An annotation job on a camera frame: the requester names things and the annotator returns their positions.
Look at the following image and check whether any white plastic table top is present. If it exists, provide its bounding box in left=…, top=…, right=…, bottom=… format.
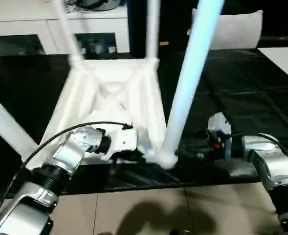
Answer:
left=24, top=57, right=179, bottom=171

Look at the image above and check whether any white plastic table leg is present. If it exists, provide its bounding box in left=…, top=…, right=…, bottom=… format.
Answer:
left=52, top=0, right=87, bottom=68
left=144, top=0, right=161, bottom=63
left=157, top=0, right=225, bottom=168
left=0, top=90, right=41, bottom=161

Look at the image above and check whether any black work mat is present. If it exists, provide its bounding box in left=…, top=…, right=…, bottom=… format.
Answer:
left=0, top=48, right=288, bottom=199

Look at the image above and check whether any white flat board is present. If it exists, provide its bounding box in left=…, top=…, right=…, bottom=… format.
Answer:
left=257, top=47, right=288, bottom=85

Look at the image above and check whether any light grey pillow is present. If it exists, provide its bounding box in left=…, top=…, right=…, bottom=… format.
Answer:
left=188, top=9, right=264, bottom=50

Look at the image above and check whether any grey round helmet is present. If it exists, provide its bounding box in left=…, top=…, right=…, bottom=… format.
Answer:
left=78, top=0, right=125, bottom=11

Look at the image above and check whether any white glass-door cabinet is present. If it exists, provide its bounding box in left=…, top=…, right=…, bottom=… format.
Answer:
left=0, top=0, right=131, bottom=57

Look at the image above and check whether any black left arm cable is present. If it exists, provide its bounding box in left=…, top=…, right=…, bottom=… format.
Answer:
left=0, top=121, right=133, bottom=231

